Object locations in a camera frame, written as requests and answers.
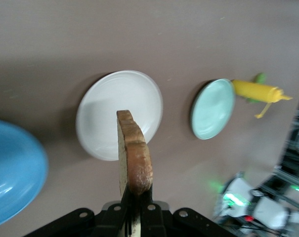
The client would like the beige round plate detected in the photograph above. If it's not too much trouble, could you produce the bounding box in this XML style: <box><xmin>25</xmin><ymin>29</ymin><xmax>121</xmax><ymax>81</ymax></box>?
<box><xmin>76</xmin><ymin>70</ymin><xmax>164</xmax><ymax>161</ymax></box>

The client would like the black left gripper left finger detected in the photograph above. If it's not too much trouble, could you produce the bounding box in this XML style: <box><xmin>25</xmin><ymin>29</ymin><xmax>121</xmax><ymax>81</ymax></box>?
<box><xmin>28</xmin><ymin>184</ymin><xmax>130</xmax><ymax>237</ymax></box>

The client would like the mint green round plate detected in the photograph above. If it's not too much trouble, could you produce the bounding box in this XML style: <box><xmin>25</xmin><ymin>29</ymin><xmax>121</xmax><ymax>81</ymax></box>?
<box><xmin>190</xmin><ymin>78</ymin><xmax>236</xmax><ymax>141</ymax></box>

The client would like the blue round plate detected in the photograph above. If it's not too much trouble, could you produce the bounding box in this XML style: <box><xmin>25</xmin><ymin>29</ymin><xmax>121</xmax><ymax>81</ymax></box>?
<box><xmin>0</xmin><ymin>118</ymin><xmax>49</xmax><ymax>229</ymax></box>

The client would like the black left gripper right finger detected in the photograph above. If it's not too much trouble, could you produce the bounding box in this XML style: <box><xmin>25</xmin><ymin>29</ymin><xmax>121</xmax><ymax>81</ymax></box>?
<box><xmin>139</xmin><ymin>184</ymin><xmax>239</xmax><ymax>237</ymax></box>

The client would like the yellow squeeze sauce bottle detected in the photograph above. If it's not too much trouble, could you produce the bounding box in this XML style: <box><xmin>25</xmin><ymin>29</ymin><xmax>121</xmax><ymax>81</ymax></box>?
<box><xmin>232</xmin><ymin>79</ymin><xmax>294</xmax><ymax>119</ymax></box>

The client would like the brown bread slice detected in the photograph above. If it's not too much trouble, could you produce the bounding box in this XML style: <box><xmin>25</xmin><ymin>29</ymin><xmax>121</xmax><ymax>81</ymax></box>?
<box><xmin>116</xmin><ymin>110</ymin><xmax>154</xmax><ymax>237</ymax></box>

